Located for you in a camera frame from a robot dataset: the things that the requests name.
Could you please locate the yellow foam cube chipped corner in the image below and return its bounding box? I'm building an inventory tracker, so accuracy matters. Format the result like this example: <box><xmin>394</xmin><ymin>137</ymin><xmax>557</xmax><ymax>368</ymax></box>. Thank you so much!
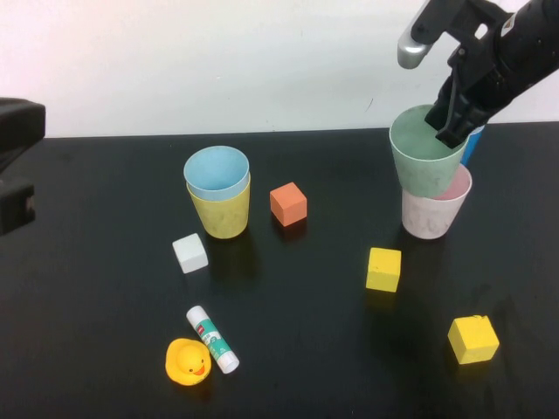
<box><xmin>446</xmin><ymin>314</ymin><xmax>500</xmax><ymax>366</ymax></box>

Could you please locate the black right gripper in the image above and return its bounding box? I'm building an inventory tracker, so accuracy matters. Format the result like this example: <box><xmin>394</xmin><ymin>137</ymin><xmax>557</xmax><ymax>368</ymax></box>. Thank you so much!
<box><xmin>425</xmin><ymin>30</ymin><xmax>525</xmax><ymax>149</ymax></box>

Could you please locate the blue paper cone cup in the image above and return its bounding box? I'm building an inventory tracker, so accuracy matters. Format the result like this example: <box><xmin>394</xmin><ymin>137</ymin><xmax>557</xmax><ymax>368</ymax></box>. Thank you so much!
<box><xmin>459</xmin><ymin>124</ymin><xmax>487</xmax><ymax>168</ymax></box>

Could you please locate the green plastic cup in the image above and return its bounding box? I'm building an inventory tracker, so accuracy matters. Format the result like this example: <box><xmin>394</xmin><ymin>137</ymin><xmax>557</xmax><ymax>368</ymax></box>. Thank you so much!
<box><xmin>389</xmin><ymin>104</ymin><xmax>471</xmax><ymax>198</ymax></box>

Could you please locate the white green glue stick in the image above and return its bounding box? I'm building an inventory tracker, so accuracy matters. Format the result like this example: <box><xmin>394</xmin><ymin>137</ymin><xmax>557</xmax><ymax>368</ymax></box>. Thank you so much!
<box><xmin>185</xmin><ymin>305</ymin><xmax>240</xmax><ymax>374</ymax></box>

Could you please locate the pink plastic cup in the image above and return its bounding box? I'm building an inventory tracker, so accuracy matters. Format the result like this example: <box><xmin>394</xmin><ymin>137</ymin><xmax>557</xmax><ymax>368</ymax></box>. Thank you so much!
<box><xmin>401</xmin><ymin>163</ymin><xmax>473</xmax><ymax>241</ymax></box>

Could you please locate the yellow plastic cup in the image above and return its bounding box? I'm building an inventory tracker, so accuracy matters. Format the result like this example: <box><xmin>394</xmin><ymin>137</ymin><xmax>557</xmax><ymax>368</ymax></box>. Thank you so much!
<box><xmin>186</xmin><ymin>174</ymin><xmax>252</xmax><ymax>240</ymax></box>

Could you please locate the yellow rubber duck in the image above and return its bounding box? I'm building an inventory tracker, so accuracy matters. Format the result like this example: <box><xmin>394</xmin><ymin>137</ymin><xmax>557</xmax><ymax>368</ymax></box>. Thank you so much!
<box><xmin>164</xmin><ymin>338</ymin><xmax>214</xmax><ymax>386</ymax></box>

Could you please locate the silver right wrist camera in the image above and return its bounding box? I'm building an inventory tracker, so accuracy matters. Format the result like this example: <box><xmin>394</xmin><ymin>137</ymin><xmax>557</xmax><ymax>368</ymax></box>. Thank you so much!
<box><xmin>397</xmin><ymin>0</ymin><xmax>493</xmax><ymax>71</ymax></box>

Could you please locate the yellow foam cube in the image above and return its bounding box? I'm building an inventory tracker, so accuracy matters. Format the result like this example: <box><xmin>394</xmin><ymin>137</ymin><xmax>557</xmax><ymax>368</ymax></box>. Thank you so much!
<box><xmin>365</xmin><ymin>247</ymin><xmax>403</xmax><ymax>292</ymax></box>

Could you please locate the white foam cube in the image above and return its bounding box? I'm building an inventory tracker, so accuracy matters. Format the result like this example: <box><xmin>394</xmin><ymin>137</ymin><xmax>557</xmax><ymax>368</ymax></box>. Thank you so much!
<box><xmin>171</xmin><ymin>232</ymin><xmax>210</xmax><ymax>275</ymax></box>

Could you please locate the orange foam cube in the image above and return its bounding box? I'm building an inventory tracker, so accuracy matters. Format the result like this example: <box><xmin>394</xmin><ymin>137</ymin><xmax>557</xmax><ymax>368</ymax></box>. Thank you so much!
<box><xmin>269</xmin><ymin>182</ymin><xmax>307</xmax><ymax>228</ymax></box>

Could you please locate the light blue plastic cup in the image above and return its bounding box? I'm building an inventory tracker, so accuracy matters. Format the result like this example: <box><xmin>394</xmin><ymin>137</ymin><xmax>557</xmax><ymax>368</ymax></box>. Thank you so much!
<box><xmin>183</xmin><ymin>145</ymin><xmax>251</xmax><ymax>203</ymax></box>

